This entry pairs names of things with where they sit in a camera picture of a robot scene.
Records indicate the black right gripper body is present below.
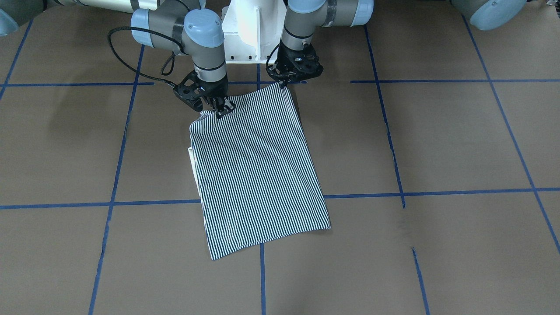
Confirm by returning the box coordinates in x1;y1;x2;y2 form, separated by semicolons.
173;70;228;110

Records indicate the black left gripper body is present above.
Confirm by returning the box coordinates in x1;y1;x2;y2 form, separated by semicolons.
266;42;324;83

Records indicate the navy white striped polo shirt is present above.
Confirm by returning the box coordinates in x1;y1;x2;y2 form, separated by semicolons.
189;83;331;260

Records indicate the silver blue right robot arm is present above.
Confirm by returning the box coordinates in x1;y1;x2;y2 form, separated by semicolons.
0;0;235;118

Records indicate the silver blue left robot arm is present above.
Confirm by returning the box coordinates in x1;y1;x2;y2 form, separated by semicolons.
266;0;526;88

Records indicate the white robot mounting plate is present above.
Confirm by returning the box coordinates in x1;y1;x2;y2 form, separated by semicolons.
222;0;287;64

